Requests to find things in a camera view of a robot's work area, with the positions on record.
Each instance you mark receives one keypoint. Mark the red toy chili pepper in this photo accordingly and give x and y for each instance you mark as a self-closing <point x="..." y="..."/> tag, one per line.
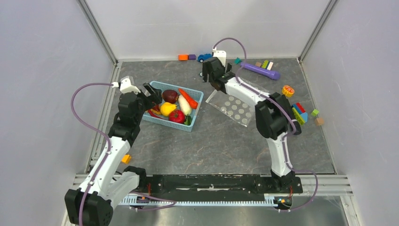
<point x="157" y="114"/>

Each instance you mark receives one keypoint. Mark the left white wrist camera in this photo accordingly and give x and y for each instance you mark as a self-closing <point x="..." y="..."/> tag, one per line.
<point x="127" y="85"/>

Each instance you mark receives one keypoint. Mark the white toy radish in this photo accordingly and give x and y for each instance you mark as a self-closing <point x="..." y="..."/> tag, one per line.
<point x="186" y="109"/>

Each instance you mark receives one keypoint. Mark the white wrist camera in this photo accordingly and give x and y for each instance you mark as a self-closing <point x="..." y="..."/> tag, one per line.
<point x="220" y="54"/>
<point x="127" y="85"/>

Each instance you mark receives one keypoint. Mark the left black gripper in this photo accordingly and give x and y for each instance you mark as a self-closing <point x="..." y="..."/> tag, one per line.
<point x="155" y="94"/>

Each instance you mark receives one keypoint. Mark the green white block cluster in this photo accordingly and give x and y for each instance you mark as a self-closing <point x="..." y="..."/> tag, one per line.
<point x="266" y="64"/>

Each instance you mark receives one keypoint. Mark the dark red toy fruit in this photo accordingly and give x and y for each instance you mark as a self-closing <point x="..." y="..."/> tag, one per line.
<point x="170" y="96"/>

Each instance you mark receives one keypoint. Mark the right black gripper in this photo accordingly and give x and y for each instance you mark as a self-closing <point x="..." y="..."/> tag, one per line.
<point x="204" y="75"/>

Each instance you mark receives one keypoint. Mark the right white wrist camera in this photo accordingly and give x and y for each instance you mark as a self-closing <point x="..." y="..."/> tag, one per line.
<point x="220" y="54"/>

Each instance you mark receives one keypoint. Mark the red toy tomato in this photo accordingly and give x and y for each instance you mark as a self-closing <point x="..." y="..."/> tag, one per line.
<point x="177" y="116"/>

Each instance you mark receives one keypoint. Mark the orange toy block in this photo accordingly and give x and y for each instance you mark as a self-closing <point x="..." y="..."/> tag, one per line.
<point x="183" y="57"/>

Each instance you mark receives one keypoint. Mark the clear polka dot zip bag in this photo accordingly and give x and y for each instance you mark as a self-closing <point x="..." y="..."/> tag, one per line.
<point x="239" y="102"/>

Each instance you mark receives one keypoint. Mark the purple toy flashlight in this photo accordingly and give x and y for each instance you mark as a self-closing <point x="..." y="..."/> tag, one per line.
<point x="274" y="75"/>

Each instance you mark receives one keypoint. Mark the tan cube block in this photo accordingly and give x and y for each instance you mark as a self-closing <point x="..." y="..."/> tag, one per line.
<point x="319" y="121"/>

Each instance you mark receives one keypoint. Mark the multicolour block stack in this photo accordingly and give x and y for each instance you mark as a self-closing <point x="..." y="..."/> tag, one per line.
<point x="300" y="114"/>

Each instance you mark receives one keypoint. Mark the teal small block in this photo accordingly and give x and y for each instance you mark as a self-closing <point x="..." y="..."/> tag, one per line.
<point x="237" y="61"/>

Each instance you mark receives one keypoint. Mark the green cube block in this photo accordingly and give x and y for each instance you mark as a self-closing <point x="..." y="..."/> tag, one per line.
<point x="315" y="113"/>

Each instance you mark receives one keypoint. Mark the orange wedge block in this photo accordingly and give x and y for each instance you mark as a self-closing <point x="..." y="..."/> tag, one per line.
<point x="126" y="159"/>

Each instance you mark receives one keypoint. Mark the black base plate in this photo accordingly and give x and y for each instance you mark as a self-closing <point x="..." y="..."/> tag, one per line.
<point x="216" y="187"/>

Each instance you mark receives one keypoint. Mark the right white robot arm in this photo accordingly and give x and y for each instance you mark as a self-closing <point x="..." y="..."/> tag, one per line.
<point x="274" y="116"/>

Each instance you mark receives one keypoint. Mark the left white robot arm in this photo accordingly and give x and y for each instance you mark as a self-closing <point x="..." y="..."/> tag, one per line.
<point x="93" y="203"/>

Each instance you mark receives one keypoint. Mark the blue toy car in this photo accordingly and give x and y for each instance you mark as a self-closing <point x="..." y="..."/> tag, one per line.
<point x="203" y="57"/>

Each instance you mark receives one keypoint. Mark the orange toy carrot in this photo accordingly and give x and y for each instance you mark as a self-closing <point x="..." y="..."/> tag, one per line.
<point x="193" y="104"/>

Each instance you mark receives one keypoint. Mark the yellow toy pear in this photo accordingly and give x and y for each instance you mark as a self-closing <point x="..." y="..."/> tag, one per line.
<point x="167" y="108"/>

